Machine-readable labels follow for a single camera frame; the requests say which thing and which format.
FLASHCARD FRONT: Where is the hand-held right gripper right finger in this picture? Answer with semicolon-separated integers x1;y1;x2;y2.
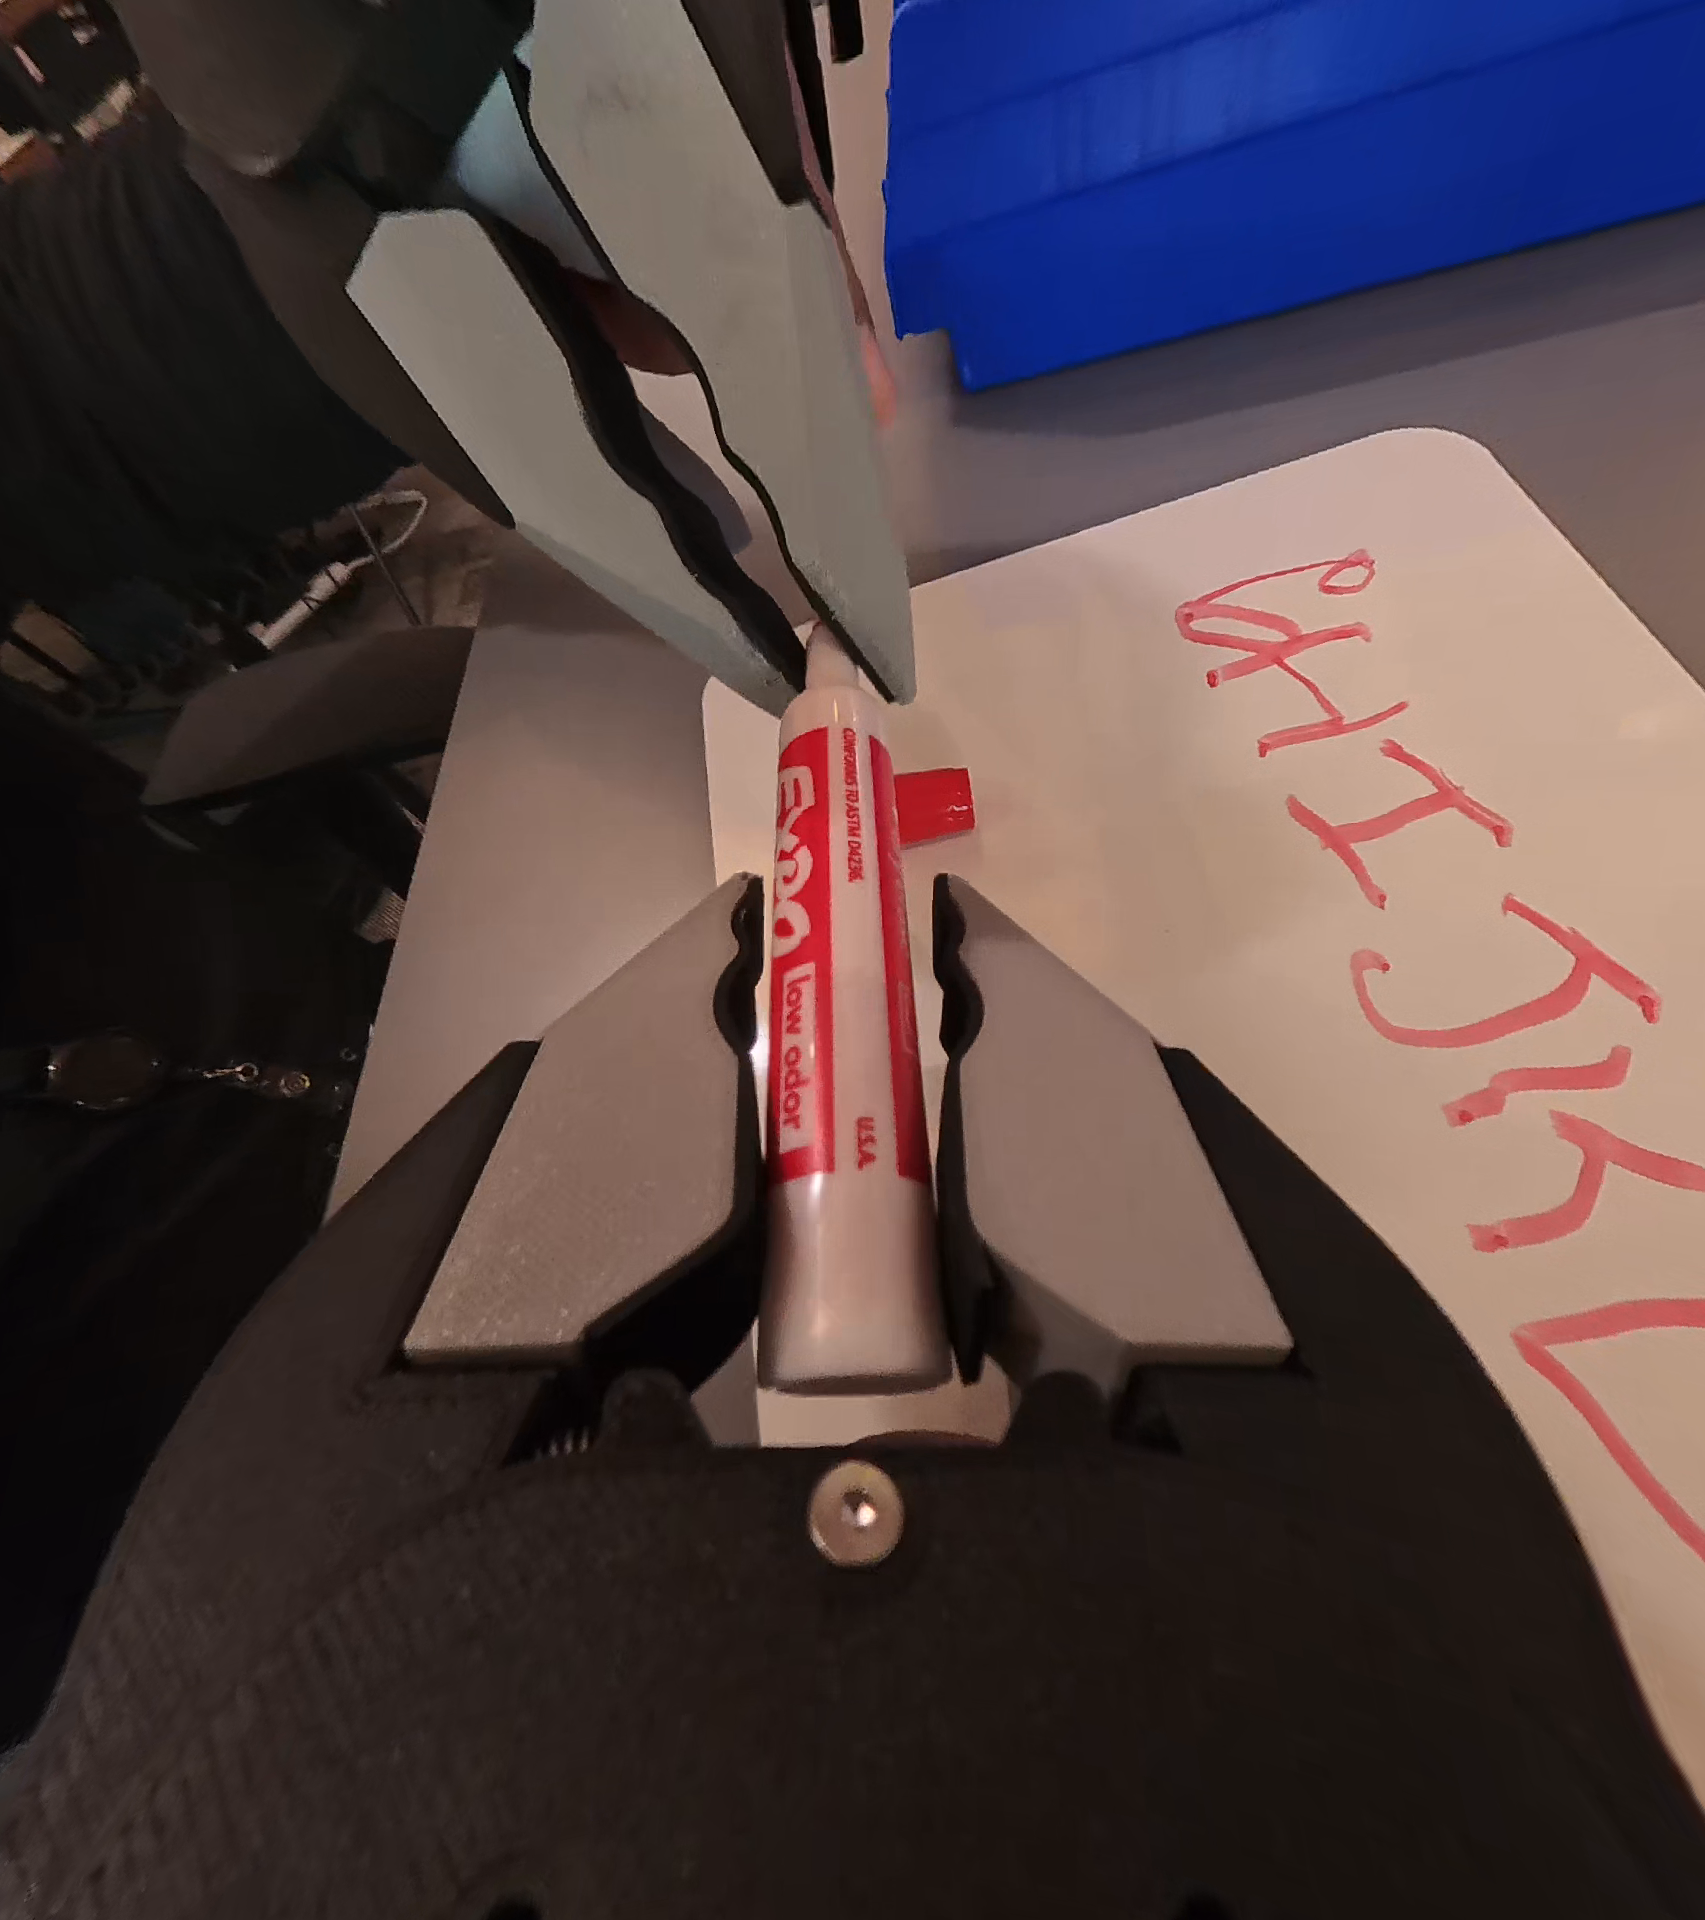
930;873;1296;1381

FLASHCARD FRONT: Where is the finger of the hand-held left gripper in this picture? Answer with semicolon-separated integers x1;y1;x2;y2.
346;210;808;713
514;0;918;704

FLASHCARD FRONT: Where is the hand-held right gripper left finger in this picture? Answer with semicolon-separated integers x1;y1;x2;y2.
403;873;767;1404

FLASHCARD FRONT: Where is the white whiteboard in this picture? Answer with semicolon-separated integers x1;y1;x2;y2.
702;429;1705;1908

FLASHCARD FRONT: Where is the red and white marker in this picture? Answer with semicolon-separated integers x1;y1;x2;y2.
757;621;951;1394

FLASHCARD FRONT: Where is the person's left hand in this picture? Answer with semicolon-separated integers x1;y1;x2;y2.
789;0;898;425

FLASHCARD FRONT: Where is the black badge reel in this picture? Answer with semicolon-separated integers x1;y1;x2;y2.
0;1034;317;1116

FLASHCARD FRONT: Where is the blue plastic bin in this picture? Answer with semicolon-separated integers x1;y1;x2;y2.
883;0;1705;395

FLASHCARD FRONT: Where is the person's black top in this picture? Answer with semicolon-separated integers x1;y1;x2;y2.
0;142;525;1818

